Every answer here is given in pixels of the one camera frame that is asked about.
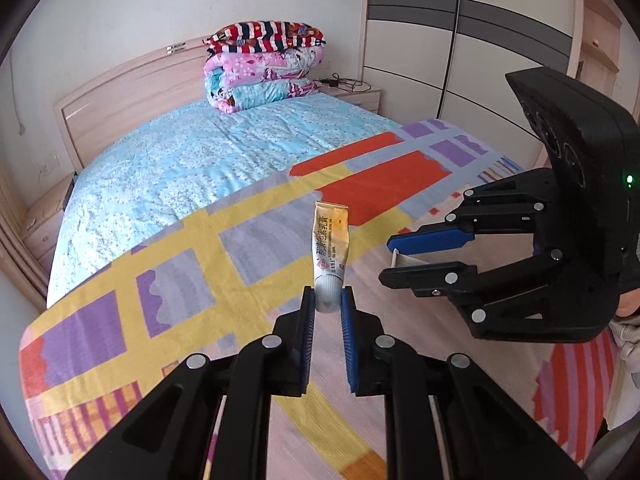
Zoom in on yellow white ointment tube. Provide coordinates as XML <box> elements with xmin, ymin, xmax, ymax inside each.
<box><xmin>311</xmin><ymin>202</ymin><xmax>349</xmax><ymax>313</ymax></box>

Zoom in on right hand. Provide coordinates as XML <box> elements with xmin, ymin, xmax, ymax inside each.
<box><xmin>616</xmin><ymin>289</ymin><xmax>640</xmax><ymax>318</ymax></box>

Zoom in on right wooden nightstand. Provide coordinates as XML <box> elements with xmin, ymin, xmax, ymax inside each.
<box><xmin>319</xmin><ymin>78</ymin><xmax>382</xmax><ymax>114</ymax></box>

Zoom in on wooden nightstand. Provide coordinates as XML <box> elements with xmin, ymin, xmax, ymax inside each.
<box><xmin>319</xmin><ymin>78</ymin><xmax>382</xmax><ymax>114</ymax></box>
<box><xmin>23</xmin><ymin>174</ymin><xmax>77</xmax><ymax>274</ymax></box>

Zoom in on colourful patterned blanket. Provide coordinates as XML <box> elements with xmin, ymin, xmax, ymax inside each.
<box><xmin>18</xmin><ymin>118</ymin><xmax>618</xmax><ymax>480</ymax></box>

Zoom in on white grey wardrobe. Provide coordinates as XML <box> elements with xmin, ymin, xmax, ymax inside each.
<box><xmin>363</xmin><ymin>0</ymin><xmax>575</xmax><ymax>168</ymax></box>

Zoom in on left wooden nightstand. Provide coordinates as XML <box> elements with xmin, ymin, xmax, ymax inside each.
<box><xmin>23</xmin><ymin>174</ymin><xmax>77</xmax><ymax>274</ymax></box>

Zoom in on light blue floral bedsheet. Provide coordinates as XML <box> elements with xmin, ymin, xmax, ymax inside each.
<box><xmin>47</xmin><ymin>93</ymin><xmax>399</xmax><ymax>307</ymax></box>

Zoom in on folded quilt stack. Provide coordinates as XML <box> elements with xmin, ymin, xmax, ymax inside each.
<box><xmin>203</xmin><ymin>21</ymin><xmax>326</xmax><ymax>114</ymax></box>

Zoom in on wooden headboard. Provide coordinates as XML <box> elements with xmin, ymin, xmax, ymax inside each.
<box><xmin>54</xmin><ymin>38</ymin><xmax>207</xmax><ymax>172</ymax></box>

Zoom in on black cables on nightstand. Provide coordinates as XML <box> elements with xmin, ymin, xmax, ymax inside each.
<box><xmin>316</xmin><ymin>72</ymin><xmax>374</xmax><ymax>96</ymax></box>

